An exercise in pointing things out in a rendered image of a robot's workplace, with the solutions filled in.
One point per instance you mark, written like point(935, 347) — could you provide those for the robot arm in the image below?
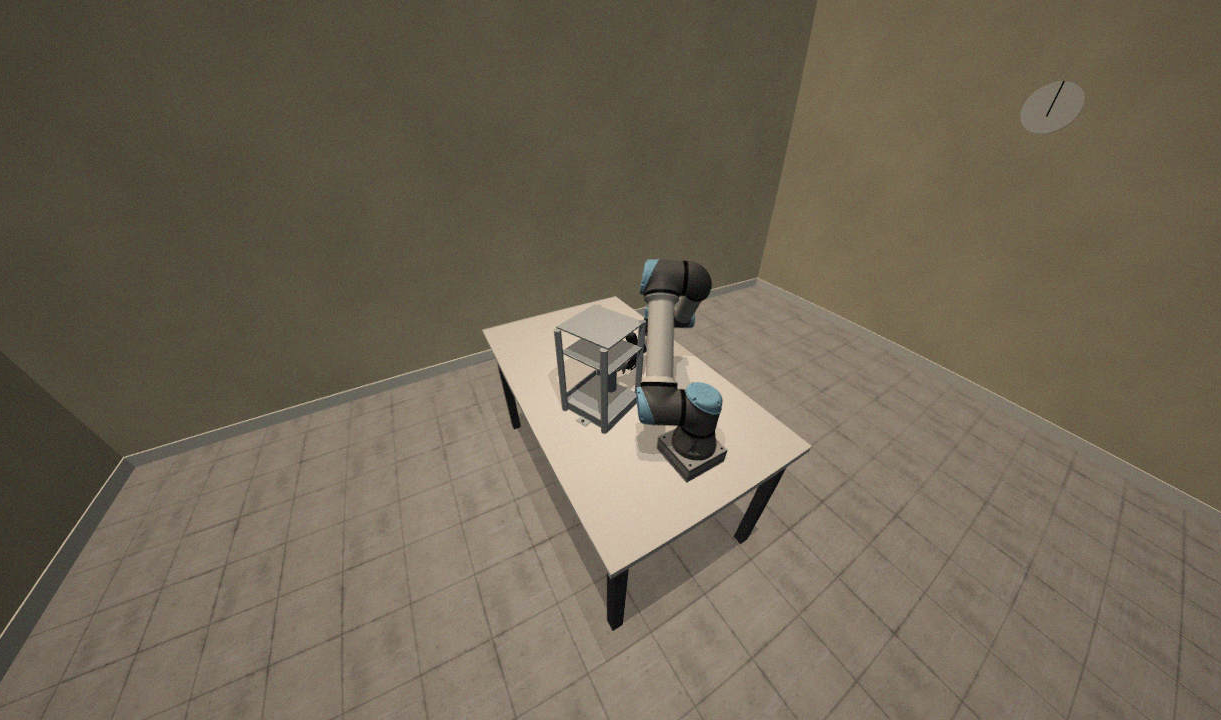
point(696, 411)

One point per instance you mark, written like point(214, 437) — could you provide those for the grey shelving unit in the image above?
point(601, 347)

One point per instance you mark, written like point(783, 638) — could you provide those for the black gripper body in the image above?
point(630, 366)

